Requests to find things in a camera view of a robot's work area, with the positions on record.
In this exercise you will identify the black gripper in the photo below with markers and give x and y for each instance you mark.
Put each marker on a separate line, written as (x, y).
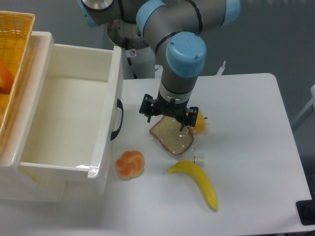
(154, 107)

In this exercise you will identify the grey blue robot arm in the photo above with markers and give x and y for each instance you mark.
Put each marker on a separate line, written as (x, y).
(173, 33)

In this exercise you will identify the brown toast slice in wrap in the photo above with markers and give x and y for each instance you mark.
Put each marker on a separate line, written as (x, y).
(167, 132)

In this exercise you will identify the yellow orange fruit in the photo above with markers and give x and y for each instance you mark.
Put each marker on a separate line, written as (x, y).
(200, 125)

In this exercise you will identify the yellow banana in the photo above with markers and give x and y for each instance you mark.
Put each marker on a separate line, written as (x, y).
(201, 179)

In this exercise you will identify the orange knotted bread roll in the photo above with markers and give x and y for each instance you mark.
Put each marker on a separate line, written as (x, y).
(130, 165)

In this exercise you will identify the white open plastic drawer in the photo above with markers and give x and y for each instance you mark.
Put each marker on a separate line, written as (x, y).
(78, 115)

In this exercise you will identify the orange fruit in basket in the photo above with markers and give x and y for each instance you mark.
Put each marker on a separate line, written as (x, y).
(6, 79)

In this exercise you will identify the black device at table edge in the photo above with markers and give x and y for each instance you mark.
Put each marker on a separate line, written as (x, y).
(306, 211)

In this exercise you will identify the white drawer cabinet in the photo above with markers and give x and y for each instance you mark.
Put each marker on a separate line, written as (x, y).
(16, 182)

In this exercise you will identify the yellow woven basket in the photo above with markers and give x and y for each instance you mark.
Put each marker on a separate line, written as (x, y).
(15, 32)

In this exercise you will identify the white frame at right edge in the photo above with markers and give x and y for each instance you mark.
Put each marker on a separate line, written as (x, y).
(305, 112)

